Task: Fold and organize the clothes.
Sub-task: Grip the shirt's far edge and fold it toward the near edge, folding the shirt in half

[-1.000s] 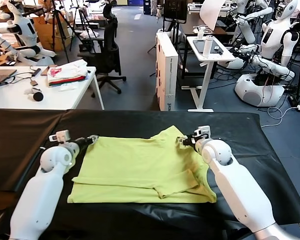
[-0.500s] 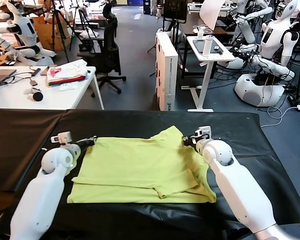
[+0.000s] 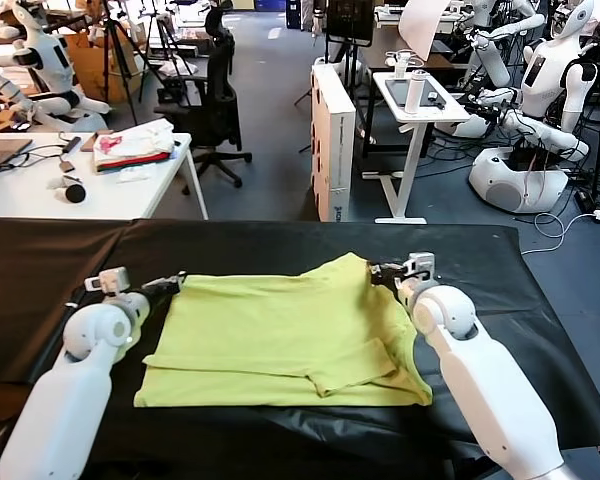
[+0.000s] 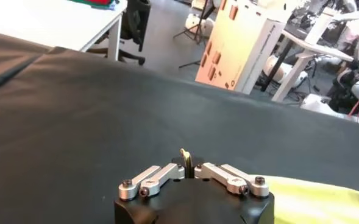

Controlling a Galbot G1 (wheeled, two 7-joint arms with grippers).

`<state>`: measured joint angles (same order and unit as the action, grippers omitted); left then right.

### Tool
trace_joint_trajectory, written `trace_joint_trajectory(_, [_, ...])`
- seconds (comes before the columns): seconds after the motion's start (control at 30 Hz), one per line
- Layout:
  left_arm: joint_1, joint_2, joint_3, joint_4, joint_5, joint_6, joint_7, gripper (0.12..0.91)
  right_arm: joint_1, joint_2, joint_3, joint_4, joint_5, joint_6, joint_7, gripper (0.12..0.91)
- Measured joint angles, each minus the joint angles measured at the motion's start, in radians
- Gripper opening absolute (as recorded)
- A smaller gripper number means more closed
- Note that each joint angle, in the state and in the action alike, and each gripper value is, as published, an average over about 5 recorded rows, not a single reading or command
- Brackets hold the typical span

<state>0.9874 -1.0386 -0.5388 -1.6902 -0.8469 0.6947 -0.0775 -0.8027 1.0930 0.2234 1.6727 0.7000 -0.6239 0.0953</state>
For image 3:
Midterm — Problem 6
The small black table cover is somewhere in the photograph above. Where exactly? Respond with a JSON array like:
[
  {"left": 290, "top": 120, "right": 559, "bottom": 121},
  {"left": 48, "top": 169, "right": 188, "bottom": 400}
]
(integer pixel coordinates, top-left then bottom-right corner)
[{"left": 0, "top": 216, "right": 141, "bottom": 386}]

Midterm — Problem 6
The white humanoid robot, wheeled base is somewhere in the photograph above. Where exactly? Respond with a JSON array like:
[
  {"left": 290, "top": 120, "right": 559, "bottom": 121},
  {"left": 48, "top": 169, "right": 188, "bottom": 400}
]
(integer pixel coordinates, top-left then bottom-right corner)
[{"left": 439, "top": 0, "right": 600, "bottom": 215}]

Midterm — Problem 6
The white office desk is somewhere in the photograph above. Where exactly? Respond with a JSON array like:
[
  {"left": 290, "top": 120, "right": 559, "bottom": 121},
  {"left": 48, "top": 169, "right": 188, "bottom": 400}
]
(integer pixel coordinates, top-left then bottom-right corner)
[{"left": 0, "top": 130, "right": 210, "bottom": 221}]

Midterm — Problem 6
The grey laptop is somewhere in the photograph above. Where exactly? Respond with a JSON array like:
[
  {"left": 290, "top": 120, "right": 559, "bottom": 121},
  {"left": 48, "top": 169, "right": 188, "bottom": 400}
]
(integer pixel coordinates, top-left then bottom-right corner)
[{"left": 0, "top": 138, "right": 34, "bottom": 175}]

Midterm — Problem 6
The blue storage cabinet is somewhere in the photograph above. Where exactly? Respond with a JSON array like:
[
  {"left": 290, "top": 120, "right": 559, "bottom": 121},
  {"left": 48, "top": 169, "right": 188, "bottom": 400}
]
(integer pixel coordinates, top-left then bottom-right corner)
[{"left": 283, "top": 0, "right": 315, "bottom": 29}]

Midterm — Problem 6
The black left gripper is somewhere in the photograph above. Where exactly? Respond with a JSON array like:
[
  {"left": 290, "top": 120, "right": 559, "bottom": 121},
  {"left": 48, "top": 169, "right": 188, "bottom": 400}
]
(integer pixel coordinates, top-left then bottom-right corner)
[{"left": 138, "top": 272, "right": 187, "bottom": 306}]

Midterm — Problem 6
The stack of folded clothes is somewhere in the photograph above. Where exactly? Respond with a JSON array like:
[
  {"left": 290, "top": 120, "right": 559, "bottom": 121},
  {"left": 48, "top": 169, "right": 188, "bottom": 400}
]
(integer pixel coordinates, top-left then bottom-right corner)
[{"left": 92, "top": 118, "right": 176, "bottom": 174}]

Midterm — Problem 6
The brown cardboard box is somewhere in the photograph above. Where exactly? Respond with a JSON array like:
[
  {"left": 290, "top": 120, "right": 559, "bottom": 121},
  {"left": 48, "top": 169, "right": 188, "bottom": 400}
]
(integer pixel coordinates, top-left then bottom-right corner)
[{"left": 62, "top": 30, "right": 146, "bottom": 104}]

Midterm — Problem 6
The dark tablet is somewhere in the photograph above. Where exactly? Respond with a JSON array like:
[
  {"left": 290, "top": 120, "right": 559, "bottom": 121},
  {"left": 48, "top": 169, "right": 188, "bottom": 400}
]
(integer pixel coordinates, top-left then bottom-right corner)
[{"left": 384, "top": 78, "right": 448, "bottom": 109}]

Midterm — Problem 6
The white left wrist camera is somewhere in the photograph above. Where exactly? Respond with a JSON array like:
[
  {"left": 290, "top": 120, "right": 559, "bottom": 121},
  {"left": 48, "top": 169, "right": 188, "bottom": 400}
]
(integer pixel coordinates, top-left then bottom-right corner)
[{"left": 84, "top": 267, "right": 131, "bottom": 297}]

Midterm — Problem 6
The short black tripod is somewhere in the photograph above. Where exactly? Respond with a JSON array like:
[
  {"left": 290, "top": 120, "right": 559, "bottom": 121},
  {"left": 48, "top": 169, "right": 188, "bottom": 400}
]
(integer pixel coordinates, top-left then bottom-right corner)
[{"left": 138, "top": 12, "right": 194, "bottom": 106}]

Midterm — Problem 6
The black office chair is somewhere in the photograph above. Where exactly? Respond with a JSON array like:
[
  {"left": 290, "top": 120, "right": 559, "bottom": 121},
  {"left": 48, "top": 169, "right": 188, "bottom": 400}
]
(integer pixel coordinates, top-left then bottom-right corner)
[{"left": 153, "top": 0, "right": 254, "bottom": 196}]

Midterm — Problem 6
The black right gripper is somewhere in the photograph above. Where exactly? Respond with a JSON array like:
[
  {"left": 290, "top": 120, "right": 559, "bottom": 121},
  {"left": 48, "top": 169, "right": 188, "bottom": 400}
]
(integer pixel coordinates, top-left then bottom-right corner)
[{"left": 367, "top": 260, "right": 411, "bottom": 292}]

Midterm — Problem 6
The tall white cardboard box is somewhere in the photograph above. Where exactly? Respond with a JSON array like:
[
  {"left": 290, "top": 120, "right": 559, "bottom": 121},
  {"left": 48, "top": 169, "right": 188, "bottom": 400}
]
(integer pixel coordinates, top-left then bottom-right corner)
[{"left": 309, "top": 63, "right": 357, "bottom": 223}]

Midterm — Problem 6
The white crumpled bag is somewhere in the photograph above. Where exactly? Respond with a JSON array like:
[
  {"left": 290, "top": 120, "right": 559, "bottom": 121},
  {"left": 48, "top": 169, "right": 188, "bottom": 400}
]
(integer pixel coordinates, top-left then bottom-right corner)
[{"left": 117, "top": 166, "right": 155, "bottom": 184}]

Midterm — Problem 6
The small white device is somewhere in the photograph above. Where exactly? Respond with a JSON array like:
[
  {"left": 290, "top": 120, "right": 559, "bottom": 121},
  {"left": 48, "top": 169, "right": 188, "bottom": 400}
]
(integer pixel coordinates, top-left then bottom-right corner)
[{"left": 47, "top": 173, "right": 84, "bottom": 193}]

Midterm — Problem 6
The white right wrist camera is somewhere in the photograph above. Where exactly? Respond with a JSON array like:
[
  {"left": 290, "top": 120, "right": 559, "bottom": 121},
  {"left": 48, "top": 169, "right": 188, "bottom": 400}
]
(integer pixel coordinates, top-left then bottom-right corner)
[{"left": 402, "top": 252, "right": 438, "bottom": 282}]

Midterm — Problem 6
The small white standing desk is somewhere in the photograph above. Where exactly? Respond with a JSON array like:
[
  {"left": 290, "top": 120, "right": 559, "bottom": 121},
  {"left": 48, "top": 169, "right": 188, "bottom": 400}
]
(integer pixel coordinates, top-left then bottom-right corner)
[{"left": 362, "top": 71, "right": 473, "bottom": 225}]

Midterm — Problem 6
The tall black tripod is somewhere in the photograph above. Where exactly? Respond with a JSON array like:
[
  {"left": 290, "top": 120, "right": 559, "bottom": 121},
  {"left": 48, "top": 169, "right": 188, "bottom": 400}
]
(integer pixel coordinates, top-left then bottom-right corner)
[{"left": 97, "top": 0, "right": 170, "bottom": 126}]

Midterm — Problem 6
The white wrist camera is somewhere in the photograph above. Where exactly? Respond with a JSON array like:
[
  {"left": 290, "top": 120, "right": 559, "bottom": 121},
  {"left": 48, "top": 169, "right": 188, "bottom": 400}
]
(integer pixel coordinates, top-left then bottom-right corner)
[
  {"left": 402, "top": 252, "right": 438, "bottom": 282},
  {"left": 84, "top": 267, "right": 131, "bottom": 297}
]

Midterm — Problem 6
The white headset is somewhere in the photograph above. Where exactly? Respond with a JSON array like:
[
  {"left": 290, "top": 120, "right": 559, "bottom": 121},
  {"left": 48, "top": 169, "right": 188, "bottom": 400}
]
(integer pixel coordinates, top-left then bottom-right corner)
[{"left": 385, "top": 49, "right": 425, "bottom": 80}]

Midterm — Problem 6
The brown wooden table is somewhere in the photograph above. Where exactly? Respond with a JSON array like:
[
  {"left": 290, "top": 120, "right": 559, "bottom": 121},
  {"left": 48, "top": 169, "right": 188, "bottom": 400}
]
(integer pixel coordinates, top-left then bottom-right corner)
[{"left": 358, "top": 22, "right": 455, "bottom": 76}]

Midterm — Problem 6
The white water bottle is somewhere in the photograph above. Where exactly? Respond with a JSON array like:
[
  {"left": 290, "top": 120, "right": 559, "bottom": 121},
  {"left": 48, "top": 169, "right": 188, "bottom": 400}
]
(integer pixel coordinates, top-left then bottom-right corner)
[{"left": 404, "top": 69, "right": 428, "bottom": 116}]

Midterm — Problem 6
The yellow-green t-shirt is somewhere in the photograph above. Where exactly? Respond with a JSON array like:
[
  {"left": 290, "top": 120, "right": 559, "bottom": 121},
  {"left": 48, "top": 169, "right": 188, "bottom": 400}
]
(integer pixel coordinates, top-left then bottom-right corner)
[{"left": 133, "top": 252, "right": 434, "bottom": 409}]

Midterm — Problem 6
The black monitor on stand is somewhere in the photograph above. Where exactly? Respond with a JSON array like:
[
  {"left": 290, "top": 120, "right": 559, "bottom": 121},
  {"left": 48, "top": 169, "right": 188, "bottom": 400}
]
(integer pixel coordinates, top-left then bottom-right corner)
[{"left": 293, "top": 0, "right": 379, "bottom": 159}]

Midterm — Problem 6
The large black table cover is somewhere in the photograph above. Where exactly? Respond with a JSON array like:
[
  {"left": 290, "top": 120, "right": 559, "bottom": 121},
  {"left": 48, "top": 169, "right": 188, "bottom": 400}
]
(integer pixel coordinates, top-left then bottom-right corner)
[{"left": 0, "top": 218, "right": 600, "bottom": 480}]

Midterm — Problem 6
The white floor cable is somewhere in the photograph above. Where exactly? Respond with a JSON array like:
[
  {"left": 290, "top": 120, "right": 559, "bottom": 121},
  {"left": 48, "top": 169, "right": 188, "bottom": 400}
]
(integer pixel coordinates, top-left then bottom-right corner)
[{"left": 520, "top": 212, "right": 597, "bottom": 257}]

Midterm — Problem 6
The white curved board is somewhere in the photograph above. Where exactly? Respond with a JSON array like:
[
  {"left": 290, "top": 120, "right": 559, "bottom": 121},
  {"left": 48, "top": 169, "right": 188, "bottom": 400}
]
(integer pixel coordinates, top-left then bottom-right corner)
[{"left": 398, "top": 0, "right": 452, "bottom": 63}]

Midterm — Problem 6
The white humanoid robot, black waist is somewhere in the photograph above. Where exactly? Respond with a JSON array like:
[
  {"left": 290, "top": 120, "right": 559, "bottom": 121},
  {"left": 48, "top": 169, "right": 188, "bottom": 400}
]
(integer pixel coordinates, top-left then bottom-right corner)
[{"left": 0, "top": 0, "right": 112, "bottom": 132}]

